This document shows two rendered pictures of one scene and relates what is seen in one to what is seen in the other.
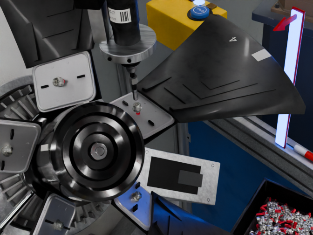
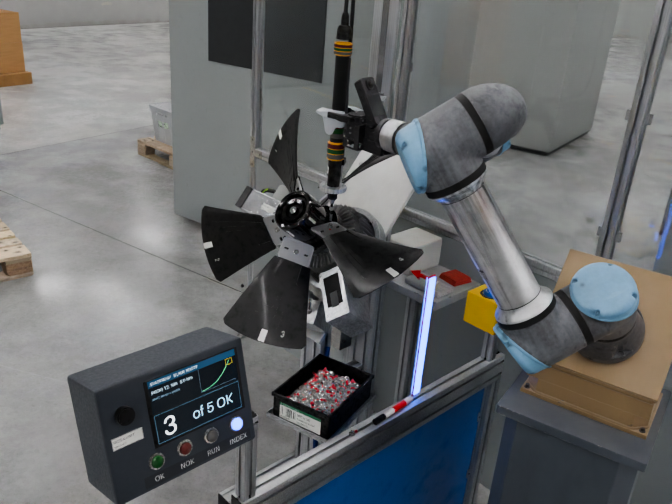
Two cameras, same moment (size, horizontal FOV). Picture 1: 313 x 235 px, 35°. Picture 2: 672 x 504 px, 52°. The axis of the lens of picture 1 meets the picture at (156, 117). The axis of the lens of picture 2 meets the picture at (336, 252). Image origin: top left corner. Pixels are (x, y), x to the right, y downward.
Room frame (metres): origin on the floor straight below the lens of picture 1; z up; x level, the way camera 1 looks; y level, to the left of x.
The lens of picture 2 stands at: (0.28, -1.63, 1.86)
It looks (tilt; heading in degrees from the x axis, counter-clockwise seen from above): 24 degrees down; 82
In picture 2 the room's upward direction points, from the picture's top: 4 degrees clockwise
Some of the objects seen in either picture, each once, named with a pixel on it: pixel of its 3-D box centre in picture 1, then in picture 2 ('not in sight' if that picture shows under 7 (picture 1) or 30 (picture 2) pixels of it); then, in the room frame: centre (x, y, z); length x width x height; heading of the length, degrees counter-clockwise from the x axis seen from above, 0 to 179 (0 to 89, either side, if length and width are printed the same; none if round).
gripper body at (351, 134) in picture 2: not in sight; (369, 131); (0.57, -0.06, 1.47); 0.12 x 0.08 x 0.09; 126
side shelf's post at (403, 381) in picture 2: not in sight; (403, 380); (0.87, 0.44, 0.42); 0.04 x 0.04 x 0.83; 36
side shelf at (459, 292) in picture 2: not in sight; (417, 277); (0.87, 0.44, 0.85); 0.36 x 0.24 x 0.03; 126
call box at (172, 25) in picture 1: (186, 26); (497, 306); (0.95, -0.09, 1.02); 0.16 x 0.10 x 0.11; 36
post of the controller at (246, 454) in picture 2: not in sight; (246, 455); (0.29, -0.58, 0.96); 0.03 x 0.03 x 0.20; 36
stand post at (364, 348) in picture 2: not in sight; (363, 360); (0.69, 0.33, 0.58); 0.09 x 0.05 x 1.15; 126
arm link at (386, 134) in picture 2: not in sight; (396, 136); (0.62, -0.13, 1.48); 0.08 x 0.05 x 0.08; 36
